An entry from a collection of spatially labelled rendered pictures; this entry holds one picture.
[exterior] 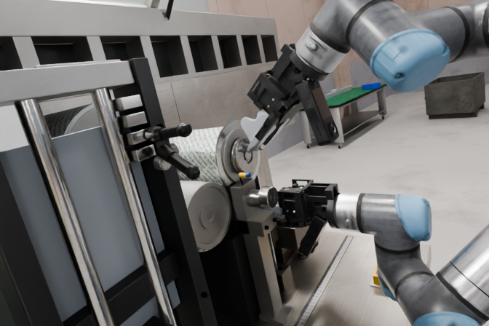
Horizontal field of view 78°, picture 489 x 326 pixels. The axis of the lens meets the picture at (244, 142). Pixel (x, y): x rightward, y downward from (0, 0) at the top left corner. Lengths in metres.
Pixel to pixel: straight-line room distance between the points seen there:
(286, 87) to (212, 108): 0.56
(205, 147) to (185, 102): 0.39
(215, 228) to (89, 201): 0.31
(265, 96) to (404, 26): 0.24
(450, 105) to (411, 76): 6.00
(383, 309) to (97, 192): 0.60
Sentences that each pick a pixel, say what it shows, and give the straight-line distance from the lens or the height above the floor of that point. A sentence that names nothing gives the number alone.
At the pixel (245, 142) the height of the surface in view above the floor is 1.28.
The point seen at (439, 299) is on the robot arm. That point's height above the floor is 1.06.
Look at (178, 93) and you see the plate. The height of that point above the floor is 1.40.
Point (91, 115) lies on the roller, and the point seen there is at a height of 1.39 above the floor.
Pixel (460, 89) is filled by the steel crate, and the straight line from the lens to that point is 6.34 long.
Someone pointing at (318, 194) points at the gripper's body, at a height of 1.14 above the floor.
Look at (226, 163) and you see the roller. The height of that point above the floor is 1.25.
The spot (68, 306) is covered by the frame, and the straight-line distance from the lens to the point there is 0.34.
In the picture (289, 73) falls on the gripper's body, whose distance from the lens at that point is 0.54.
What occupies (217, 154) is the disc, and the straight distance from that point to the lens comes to 0.57.
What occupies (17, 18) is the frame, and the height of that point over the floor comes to 1.61.
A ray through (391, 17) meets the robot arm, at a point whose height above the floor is 1.43.
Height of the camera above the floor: 1.40
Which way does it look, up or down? 11 degrees down
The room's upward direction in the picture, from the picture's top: 12 degrees counter-clockwise
